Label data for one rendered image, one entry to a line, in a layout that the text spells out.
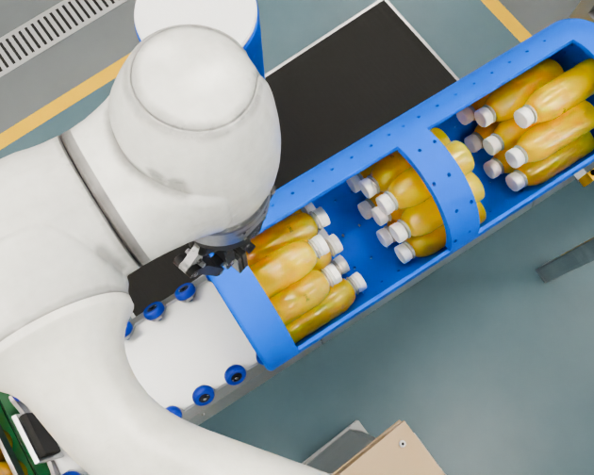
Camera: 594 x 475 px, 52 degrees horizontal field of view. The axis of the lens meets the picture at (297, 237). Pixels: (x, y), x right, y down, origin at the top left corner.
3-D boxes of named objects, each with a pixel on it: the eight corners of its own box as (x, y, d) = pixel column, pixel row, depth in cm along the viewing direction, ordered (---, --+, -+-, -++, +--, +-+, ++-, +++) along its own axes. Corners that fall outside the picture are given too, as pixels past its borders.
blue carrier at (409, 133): (598, 160, 137) (677, 104, 110) (271, 374, 125) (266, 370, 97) (520, 64, 143) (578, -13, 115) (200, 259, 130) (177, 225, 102)
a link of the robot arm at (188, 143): (235, 92, 50) (91, 171, 48) (219, -41, 35) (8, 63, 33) (305, 198, 48) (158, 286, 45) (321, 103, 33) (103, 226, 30)
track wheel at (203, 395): (189, 402, 120) (186, 396, 121) (205, 410, 123) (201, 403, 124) (205, 387, 120) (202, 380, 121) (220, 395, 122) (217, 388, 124)
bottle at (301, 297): (238, 306, 114) (316, 257, 117) (255, 336, 116) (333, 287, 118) (242, 316, 108) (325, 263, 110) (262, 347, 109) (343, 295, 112)
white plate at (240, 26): (193, -62, 141) (194, -58, 143) (107, 15, 136) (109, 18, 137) (282, 6, 137) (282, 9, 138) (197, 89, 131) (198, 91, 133)
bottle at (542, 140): (569, 96, 125) (502, 139, 123) (595, 99, 119) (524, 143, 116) (578, 126, 128) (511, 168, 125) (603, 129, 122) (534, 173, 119)
